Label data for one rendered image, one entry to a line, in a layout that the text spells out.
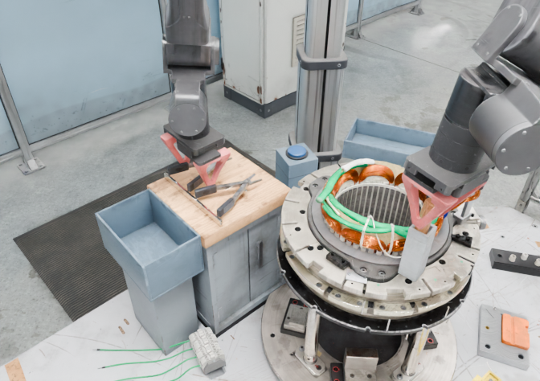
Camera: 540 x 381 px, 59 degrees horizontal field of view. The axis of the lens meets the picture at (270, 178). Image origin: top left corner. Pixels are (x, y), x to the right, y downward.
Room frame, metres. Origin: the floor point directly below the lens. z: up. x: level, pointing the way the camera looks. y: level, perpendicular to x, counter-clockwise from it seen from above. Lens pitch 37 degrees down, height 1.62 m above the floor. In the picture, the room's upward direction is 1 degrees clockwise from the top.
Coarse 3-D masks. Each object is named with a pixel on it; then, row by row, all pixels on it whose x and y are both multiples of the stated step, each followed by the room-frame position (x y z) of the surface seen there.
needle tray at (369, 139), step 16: (352, 128) 0.92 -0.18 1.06; (368, 128) 0.95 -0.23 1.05; (384, 128) 0.93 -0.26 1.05; (400, 128) 0.92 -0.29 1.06; (352, 144) 0.85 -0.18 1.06; (368, 144) 0.91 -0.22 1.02; (384, 144) 0.91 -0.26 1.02; (400, 144) 0.91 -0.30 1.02; (416, 144) 0.90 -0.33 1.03; (384, 160) 0.83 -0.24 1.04; (400, 160) 0.82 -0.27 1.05
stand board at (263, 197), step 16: (240, 160) 0.78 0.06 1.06; (176, 176) 0.73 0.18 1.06; (192, 176) 0.73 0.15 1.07; (208, 176) 0.73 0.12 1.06; (224, 176) 0.73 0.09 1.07; (240, 176) 0.73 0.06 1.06; (256, 176) 0.73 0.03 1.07; (160, 192) 0.68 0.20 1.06; (176, 192) 0.68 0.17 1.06; (192, 192) 0.68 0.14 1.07; (224, 192) 0.68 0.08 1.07; (256, 192) 0.68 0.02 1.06; (272, 192) 0.68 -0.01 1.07; (176, 208) 0.63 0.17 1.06; (192, 208) 0.63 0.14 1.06; (240, 208) 0.64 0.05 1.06; (256, 208) 0.64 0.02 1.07; (272, 208) 0.66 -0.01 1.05; (192, 224) 0.59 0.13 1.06; (208, 224) 0.59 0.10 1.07; (224, 224) 0.59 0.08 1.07; (240, 224) 0.61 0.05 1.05; (208, 240) 0.56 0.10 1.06
